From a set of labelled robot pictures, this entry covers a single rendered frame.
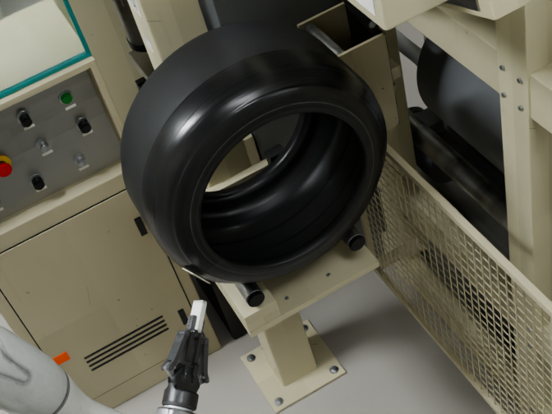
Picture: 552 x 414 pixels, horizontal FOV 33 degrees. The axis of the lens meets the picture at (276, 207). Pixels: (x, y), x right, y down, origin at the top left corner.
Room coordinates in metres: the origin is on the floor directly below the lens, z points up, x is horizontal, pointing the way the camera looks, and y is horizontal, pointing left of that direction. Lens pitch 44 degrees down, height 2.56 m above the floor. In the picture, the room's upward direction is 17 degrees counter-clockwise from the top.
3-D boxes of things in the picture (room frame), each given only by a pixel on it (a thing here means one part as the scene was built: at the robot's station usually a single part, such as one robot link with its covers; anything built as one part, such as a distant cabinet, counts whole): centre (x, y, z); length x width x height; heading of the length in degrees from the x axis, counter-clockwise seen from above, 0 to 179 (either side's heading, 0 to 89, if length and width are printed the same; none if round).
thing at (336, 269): (1.64, 0.02, 0.80); 0.37 x 0.36 x 0.02; 105
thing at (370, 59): (1.95, -0.29, 1.05); 0.20 x 0.15 x 0.30; 15
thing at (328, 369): (1.88, 0.11, 0.01); 0.27 x 0.27 x 0.02; 15
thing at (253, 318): (1.60, 0.16, 0.83); 0.36 x 0.09 x 0.06; 15
